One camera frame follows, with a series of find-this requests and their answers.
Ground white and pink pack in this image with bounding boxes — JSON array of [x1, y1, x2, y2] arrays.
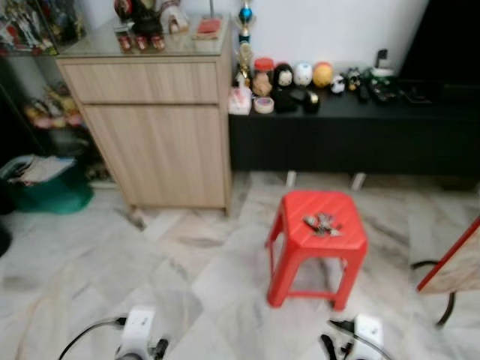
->
[[227, 85, 254, 116]]

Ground marble-pattern board with red edge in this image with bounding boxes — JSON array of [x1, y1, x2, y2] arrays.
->
[[416, 217, 480, 296]]

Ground small panda figurine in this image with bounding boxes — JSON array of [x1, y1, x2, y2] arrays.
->
[[329, 73, 347, 95]]

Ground black cable loop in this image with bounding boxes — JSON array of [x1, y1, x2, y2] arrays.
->
[[410, 259, 457, 329]]

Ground white house ornament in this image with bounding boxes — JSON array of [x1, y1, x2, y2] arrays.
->
[[160, 0, 191, 35]]

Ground white round figurine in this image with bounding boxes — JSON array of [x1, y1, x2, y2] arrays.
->
[[293, 61, 314, 88]]

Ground black low console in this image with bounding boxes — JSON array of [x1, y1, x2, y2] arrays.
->
[[229, 82, 480, 190]]

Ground black television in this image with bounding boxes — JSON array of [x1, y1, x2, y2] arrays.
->
[[397, 0, 480, 85]]

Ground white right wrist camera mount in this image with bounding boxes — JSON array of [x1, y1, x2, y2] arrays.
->
[[348, 314, 386, 360]]

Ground glass display shelf with figures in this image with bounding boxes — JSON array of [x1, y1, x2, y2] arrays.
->
[[0, 0, 88, 182]]

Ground flat red box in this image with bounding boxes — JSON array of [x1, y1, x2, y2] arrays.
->
[[193, 16, 225, 41]]

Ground bunch of keys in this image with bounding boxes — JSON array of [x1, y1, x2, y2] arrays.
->
[[303, 213, 345, 238]]

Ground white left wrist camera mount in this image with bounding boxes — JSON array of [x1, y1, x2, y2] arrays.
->
[[116, 305, 159, 356]]

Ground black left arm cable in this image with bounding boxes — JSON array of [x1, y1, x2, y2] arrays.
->
[[58, 316, 125, 360]]

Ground green bag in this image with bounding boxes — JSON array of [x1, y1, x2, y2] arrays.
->
[[0, 155, 95, 215]]

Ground dark red figurine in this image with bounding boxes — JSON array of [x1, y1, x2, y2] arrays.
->
[[112, 0, 168, 54]]

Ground orange round figurine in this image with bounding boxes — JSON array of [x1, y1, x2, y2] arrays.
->
[[312, 61, 335, 89]]

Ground white tape roll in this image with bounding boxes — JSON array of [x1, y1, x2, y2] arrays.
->
[[253, 96, 275, 116]]

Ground blue and gold trophy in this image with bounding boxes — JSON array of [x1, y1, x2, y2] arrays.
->
[[235, 0, 257, 85]]

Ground black figurine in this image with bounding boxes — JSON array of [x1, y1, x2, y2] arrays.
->
[[271, 63, 297, 114]]

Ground jar with red lid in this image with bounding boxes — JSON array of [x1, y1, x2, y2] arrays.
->
[[252, 57, 276, 98]]

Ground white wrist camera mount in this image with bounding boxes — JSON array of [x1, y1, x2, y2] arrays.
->
[[348, 314, 386, 360], [116, 305, 159, 356]]

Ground red plastic stool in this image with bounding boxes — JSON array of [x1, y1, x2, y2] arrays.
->
[[265, 190, 369, 311]]

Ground light wooden cabinet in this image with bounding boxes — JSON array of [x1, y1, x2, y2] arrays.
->
[[55, 33, 236, 217]]

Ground papers in bag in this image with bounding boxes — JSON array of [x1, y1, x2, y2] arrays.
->
[[1, 154, 77, 186]]

